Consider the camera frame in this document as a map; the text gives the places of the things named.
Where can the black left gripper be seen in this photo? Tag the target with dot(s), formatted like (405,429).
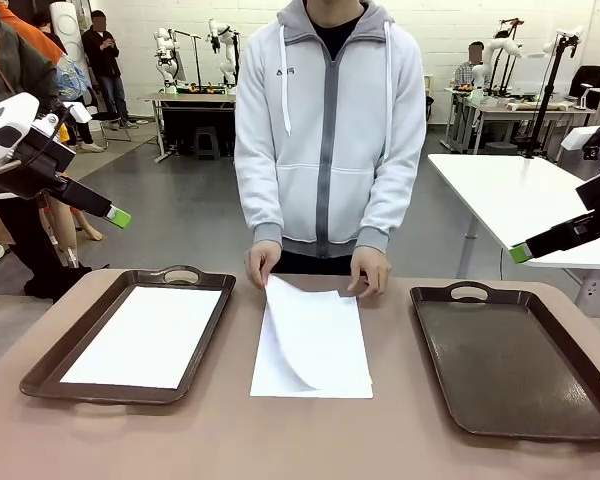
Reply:
(40,160)

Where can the thin white A4 paper pile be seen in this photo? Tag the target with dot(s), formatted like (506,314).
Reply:
(140,340)

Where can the white A4 paper sheet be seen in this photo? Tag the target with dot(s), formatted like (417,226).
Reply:
(290,310)

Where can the thick white A4 paper stack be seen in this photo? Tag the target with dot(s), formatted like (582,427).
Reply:
(347,350)

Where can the person's left forearm white sleeve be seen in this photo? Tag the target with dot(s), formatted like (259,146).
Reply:
(385,215)

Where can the person's right forearm white sleeve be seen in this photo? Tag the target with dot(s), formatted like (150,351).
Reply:
(262,210)

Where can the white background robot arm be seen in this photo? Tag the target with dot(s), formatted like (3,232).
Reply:
(227,65)
(162,42)
(495,47)

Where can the person's left hand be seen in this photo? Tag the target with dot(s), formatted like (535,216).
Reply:
(372,267)

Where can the person's right hand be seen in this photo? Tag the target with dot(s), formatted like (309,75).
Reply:
(265,257)

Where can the large white table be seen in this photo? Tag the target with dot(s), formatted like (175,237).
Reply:
(505,200)

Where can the black tripod with white device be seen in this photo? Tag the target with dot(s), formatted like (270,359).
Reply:
(531,148)

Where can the round grey stool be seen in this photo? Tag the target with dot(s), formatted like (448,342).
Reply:
(500,147)

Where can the long white background desk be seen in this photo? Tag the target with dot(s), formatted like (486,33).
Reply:
(530,109)

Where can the brown plastic serving tray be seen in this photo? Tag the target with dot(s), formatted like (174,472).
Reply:
(505,365)
(50,370)

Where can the small grey step stool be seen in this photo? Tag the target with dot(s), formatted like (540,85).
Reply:
(206,131)

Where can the person in black holding phone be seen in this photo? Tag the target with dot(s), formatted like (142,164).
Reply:
(105,60)

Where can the grey background work table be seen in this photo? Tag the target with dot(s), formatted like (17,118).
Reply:
(190,97)

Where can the person in dark green jacket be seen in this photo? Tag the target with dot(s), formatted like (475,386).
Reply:
(10,65)

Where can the black office chair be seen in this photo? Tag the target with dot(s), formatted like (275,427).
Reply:
(590,80)

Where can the person in orange jacket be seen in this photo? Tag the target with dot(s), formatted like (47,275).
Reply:
(40,42)

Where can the white standing air conditioner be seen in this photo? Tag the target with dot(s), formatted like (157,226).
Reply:
(70,30)

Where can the thin black pole stand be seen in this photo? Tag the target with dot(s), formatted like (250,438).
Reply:
(196,60)

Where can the seated person in plaid shirt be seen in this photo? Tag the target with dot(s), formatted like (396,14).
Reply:
(465,75)

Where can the person in white grey hoodie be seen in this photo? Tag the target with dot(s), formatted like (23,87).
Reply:
(330,125)

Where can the black metal frame chair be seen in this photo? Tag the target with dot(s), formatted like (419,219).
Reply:
(111,116)

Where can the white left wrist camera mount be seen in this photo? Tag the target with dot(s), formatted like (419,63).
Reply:
(79,112)

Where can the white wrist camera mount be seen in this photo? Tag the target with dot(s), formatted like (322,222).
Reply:
(79,112)
(577,137)

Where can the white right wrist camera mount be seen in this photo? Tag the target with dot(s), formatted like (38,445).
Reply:
(577,137)

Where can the black orange camera stand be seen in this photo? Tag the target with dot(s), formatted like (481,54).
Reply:
(502,34)

